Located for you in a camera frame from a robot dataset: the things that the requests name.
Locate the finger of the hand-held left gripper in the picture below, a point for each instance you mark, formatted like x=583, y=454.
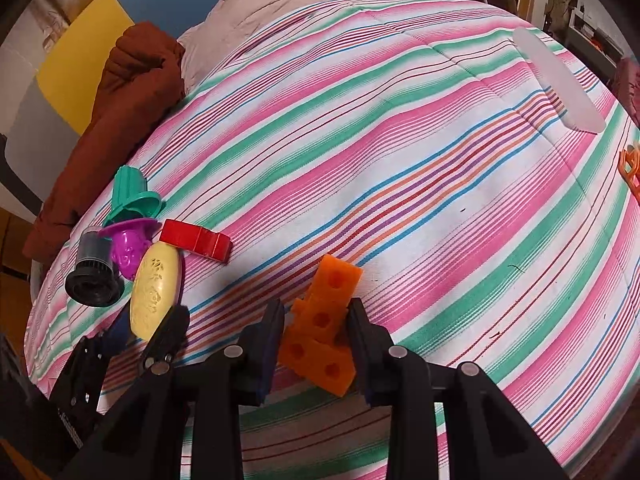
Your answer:
x=172, y=330
x=116, y=335

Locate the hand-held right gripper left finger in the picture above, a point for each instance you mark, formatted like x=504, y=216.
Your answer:
x=265, y=360

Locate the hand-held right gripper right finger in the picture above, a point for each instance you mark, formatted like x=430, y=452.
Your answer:
x=361, y=360

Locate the yellow oval mold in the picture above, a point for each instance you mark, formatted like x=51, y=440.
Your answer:
x=155, y=285

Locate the orange holed block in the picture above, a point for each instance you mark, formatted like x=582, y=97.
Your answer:
x=320, y=320

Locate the grey cup with black lid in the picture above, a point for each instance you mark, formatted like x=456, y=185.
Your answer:
x=92, y=270

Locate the red plastic block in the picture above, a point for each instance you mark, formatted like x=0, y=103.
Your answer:
x=195, y=240

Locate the green plastic mold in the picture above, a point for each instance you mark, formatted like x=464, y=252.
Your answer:
x=132, y=195

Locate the purple plastic mold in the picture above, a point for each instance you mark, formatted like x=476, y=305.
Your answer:
x=127, y=252

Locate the wooden wardrobe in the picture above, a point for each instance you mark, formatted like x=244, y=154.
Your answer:
x=10, y=242

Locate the brown quilted duvet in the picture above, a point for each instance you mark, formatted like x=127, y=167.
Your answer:
x=110, y=125

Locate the grey yellow blue headboard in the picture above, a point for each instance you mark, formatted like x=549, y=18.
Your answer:
x=75, y=60

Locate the pale pink pillow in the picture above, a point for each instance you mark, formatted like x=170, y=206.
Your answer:
x=250, y=15

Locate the beige starfish print curtain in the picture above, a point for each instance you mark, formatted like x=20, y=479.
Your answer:
x=60, y=7

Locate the orange star cutter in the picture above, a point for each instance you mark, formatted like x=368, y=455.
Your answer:
x=631, y=165

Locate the white translucent plastic sheet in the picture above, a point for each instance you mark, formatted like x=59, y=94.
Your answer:
x=555, y=75

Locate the dark red cloth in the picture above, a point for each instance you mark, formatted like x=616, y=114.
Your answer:
x=627, y=87

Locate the white shelf unit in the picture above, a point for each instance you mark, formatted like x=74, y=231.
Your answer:
x=580, y=25

